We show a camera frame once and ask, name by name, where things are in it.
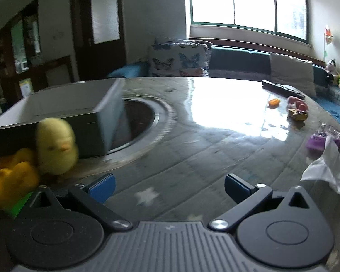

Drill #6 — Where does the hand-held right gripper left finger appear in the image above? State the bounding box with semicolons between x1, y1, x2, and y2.
24;173;132;231

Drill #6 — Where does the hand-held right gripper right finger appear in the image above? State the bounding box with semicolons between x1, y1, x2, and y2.
208;173;322;231

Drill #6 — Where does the yellow plush chick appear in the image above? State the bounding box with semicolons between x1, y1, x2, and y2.
35;117;79;176

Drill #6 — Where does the yellow duck toy green base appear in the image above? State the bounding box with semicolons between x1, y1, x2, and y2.
0;147;41;219

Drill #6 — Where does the grey cardboard box white inside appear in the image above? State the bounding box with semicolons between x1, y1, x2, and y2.
0;78;132;159

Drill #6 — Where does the grey quilted desktop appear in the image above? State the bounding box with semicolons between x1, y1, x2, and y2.
0;75;340;224

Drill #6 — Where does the round metal-rimmed table recess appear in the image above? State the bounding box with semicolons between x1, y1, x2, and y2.
108;96;175;156

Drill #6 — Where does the purple small pouch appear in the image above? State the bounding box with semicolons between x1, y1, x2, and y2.
305;134;329;151

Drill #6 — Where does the white crumpled tissue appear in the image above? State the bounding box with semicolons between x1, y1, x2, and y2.
300;140;340;194

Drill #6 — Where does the yellow toy truck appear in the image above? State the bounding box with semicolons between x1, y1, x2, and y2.
289;109;309;122

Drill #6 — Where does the pink toy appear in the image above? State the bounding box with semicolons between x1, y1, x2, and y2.
287;96;309;111

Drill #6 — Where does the clear plastic piece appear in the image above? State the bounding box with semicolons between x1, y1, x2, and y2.
317;122;340;138

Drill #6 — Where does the dark remote control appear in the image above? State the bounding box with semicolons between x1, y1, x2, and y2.
261;80;305;98

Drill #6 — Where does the light grey cushion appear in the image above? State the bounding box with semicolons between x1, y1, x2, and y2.
269;52;318;98

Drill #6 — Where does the blue sofa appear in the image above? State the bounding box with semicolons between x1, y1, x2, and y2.
108;44;340;134

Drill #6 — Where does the butterfly print pillow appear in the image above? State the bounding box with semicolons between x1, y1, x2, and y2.
149;40;213;78

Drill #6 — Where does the black and white cow plush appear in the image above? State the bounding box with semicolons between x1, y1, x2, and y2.
325;59;338;75

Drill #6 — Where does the dark wooden door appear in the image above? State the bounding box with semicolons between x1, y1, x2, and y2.
70;0;127;81

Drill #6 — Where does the dark wooden cabinet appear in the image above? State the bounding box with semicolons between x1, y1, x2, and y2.
0;0;74;109

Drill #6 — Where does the green framed window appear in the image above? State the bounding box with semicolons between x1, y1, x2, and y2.
188;0;311;44

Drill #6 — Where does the colourful wall pinwheel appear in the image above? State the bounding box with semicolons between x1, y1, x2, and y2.
324;25;334;46

